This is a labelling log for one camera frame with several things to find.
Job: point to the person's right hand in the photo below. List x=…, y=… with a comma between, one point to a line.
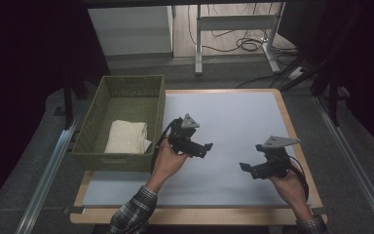
x=290, y=191

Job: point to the cream printed cloth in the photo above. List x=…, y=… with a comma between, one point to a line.
x=126, y=136

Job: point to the white table mat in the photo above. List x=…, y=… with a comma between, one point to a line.
x=233, y=117

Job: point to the white metal desk frame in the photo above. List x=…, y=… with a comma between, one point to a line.
x=233, y=22

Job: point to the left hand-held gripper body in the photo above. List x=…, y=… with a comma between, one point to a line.
x=183, y=136

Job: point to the black metal stand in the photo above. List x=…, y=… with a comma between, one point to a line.
x=68, y=104
x=332, y=97

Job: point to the white cabinet panel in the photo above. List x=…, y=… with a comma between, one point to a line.
x=130, y=31

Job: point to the green woven basket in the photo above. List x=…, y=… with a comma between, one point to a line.
x=123, y=104

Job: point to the white power strip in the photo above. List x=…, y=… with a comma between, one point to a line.
x=296, y=74

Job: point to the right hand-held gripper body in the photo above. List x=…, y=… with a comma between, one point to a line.
x=274, y=162

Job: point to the aluminium floor rail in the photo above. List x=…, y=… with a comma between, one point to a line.
x=354, y=162
x=45, y=178

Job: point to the dark curtain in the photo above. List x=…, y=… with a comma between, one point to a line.
x=363, y=65
x=22, y=81

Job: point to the person's left hand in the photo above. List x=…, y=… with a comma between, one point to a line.
x=167, y=165

